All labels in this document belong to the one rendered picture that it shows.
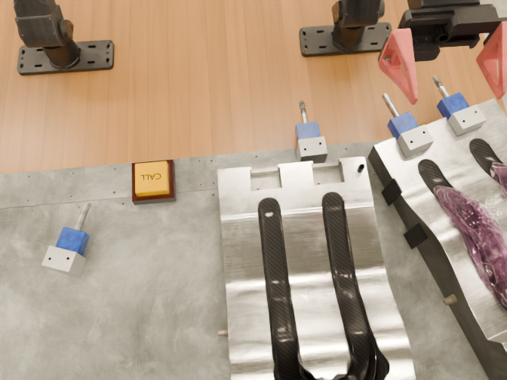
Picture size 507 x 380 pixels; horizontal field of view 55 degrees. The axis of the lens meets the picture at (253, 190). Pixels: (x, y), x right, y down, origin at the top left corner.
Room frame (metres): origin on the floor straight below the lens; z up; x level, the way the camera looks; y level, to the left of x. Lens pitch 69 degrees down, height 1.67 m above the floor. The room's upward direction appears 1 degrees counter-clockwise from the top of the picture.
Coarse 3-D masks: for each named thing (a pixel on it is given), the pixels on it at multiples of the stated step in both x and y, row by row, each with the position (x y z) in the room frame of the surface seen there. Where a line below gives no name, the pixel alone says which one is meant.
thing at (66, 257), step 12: (84, 204) 0.30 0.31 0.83; (84, 216) 0.27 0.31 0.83; (60, 240) 0.23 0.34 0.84; (72, 240) 0.23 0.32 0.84; (84, 240) 0.23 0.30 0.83; (48, 252) 0.20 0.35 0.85; (60, 252) 0.20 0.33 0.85; (72, 252) 0.20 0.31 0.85; (48, 264) 0.18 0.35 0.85; (60, 264) 0.18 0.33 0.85; (72, 264) 0.18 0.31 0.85; (72, 276) 0.17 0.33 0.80
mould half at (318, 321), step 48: (240, 192) 0.29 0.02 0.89; (288, 192) 0.29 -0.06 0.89; (336, 192) 0.29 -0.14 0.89; (240, 240) 0.21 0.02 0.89; (288, 240) 0.21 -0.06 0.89; (240, 288) 0.13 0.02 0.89; (384, 288) 0.12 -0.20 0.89; (240, 336) 0.05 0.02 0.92; (336, 336) 0.05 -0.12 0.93; (384, 336) 0.05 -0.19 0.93
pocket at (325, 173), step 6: (330, 162) 0.35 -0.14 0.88; (336, 162) 0.35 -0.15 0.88; (312, 168) 0.34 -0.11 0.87; (318, 168) 0.34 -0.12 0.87; (324, 168) 0.34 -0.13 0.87; (330, 168) 0.34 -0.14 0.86; (336, 168) 0.34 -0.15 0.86; (342, 168) 0.33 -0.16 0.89; (318, 174) 0.33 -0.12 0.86; (324, 174) 0.33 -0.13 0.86; (330, 174) 0.33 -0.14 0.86; (336, 174) 0.33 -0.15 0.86; (342, 174) 0.33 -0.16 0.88; (318, 180) 0.32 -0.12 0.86; (324, 180) 0.32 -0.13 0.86; (330, 180) 0.32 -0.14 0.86; (336, 180) 0.32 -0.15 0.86; (342, 180) 0.32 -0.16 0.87
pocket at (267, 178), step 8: (264, 168) 0.34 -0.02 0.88; (272, 168) 0.34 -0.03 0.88; (256, 176) 0.33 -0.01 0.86; (264, 176) 0.33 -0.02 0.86; (272, 176) 0.33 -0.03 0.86; (280, 176) 0.33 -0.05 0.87; (256, 184) 0.32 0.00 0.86; (264, 184) 0.32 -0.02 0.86; (272, 184) 0.32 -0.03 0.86; (280, 184) 0.32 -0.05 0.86
